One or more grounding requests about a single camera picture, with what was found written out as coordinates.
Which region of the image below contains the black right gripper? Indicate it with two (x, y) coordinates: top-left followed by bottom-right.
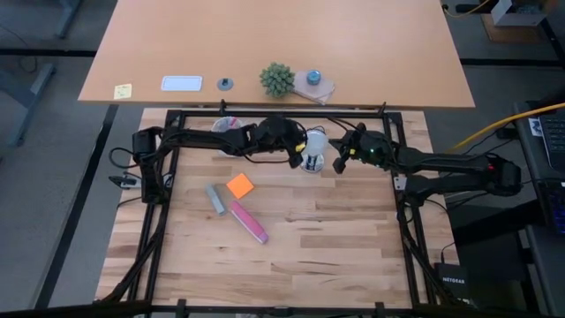
(328, 127), (394, 168)

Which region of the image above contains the tan wooden desk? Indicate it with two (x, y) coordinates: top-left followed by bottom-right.
(78, 0), (476, 110)

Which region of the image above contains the black laptop keyboard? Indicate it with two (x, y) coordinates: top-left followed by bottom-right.
(538, 112), (565, 171)

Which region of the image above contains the small grey stapler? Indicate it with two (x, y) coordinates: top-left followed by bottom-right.
(204, 183), (228, 216)

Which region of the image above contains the green succulent plant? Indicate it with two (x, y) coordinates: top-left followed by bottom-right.
(259, 62), (296, 98)

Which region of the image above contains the orange sticky note pad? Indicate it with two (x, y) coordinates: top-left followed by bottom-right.
(225, 173), (255, 200)

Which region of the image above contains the grey box device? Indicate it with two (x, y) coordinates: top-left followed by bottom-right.
(490, 0), (546, 27)

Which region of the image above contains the cardboard box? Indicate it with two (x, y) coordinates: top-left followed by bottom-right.
(480, 12), (558, 44)

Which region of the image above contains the yellow cable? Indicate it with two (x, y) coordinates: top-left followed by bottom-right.
(458, 102), (565, 146)

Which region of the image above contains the white rectangular card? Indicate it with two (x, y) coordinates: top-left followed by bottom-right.
(160, 75), (204, 93)

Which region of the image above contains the black grey clamp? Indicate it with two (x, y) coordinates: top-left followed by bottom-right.
(109, 170), (145, 191)

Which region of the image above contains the pink white stapler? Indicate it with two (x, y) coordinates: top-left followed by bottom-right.
(228, 200), (270, 245)

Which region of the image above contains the yellow sticky note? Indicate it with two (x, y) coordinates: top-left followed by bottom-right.
(113, 83), (133, 101)

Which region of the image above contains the black aluminium table frame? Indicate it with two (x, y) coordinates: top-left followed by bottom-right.
(94, 100), (476, 318)

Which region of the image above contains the black network switch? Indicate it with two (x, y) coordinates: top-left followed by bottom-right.
(433, 261), (470, 302)

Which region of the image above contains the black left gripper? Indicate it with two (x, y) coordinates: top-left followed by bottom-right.
(256, 117), (308, 169)

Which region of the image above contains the beige folded cloth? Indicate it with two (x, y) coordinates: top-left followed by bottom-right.
(292, 71), (336, 106)

